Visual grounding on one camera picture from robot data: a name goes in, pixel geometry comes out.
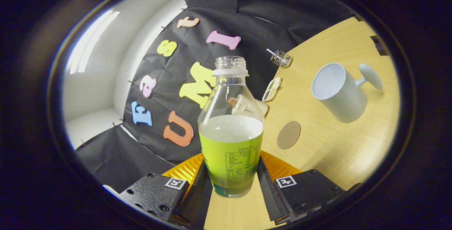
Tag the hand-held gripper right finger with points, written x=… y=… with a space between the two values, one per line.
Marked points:
x=270 y=194

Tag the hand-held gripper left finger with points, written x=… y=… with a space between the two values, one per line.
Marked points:
x=194 y=201

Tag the clear juice bottle green label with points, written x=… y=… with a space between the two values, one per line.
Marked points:
x=231 y=152

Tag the round brown coaster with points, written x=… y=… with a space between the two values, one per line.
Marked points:
x=289 y=135

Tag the white cup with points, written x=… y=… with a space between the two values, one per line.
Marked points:
x=346 y=99

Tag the wooden table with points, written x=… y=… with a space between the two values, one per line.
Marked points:
x=335 y=145

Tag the white toaster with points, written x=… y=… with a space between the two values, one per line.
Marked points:
x=264 y=107

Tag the white divided dish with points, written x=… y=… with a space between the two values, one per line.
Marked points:
x=272 y=89

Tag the white straw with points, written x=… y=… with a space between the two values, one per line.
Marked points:
x=271 y=51

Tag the black table edge clamp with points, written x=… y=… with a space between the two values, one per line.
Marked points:
x=379 y=45

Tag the long ceiling light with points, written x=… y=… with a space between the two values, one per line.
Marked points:
x=91 y=42

